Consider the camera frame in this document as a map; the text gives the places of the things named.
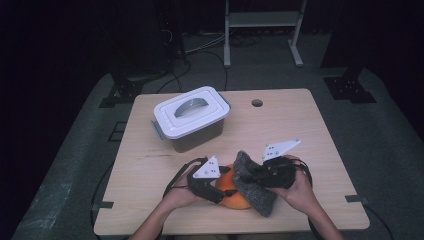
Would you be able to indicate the clear grey storage box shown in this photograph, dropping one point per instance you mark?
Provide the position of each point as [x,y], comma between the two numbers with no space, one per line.
[200,138]

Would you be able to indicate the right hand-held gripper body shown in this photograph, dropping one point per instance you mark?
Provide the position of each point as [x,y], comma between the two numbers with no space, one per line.
[278,175]

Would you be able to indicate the black stand base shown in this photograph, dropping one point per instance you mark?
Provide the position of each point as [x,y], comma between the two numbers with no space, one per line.
[348,90]
[121,93]

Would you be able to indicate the black tape strip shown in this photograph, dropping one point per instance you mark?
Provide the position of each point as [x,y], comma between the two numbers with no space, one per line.
[356,199]
[101,205]

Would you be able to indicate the white box lid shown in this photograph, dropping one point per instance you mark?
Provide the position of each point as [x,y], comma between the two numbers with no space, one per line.
[200,116]

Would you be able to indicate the grey fuzzy cloth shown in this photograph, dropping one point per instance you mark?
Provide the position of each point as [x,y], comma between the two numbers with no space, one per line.
[258,200]

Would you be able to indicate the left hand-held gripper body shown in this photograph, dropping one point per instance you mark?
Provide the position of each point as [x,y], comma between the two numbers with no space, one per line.
[201,186]

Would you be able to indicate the person's left hand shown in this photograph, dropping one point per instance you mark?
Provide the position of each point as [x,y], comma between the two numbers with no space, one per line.
[178,198]

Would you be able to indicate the orange plush toy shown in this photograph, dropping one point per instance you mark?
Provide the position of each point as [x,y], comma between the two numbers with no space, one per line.
[226,185]

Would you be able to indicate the person's right hand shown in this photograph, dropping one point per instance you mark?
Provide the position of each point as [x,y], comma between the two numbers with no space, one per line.
[300,196]

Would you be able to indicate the white metal stand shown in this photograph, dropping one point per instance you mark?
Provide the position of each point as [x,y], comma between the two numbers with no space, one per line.
[263,18]

